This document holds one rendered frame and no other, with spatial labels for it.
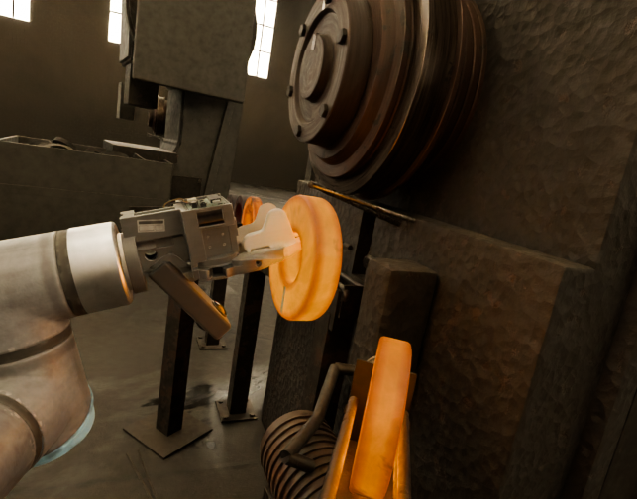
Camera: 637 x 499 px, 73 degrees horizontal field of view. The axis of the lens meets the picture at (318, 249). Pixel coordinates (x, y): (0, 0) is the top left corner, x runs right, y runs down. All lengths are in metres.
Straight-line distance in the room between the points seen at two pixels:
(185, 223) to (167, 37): 3.03
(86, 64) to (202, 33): 7.54
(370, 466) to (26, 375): 0.33
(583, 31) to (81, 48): 10.56
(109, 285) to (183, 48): 3.07
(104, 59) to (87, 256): 10.49
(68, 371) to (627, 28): 0.75
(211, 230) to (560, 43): 0.56
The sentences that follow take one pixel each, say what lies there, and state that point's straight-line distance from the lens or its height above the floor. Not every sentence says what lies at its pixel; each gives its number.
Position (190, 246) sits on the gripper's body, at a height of 0.84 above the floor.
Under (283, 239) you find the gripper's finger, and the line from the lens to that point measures 0.50.
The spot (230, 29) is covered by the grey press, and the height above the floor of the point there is 1.75.
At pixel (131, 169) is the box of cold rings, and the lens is 3.20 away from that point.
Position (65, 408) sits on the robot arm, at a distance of 0.52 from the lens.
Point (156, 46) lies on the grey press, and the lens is 3.43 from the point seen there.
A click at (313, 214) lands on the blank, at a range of 0.49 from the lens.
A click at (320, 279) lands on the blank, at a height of 0.82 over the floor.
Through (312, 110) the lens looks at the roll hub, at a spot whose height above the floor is 1.04.
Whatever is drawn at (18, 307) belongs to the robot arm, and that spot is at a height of 0.77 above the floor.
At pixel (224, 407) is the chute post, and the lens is 1.72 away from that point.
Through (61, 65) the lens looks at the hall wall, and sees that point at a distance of 10.96.
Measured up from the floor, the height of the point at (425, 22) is 1.18.
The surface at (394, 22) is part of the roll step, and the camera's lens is 0.80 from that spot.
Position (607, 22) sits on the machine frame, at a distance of 0.73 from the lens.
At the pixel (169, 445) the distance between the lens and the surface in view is 1.55.
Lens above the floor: 0.95
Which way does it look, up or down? 12 degrees down
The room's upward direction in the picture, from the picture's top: 10 degrees clockwise
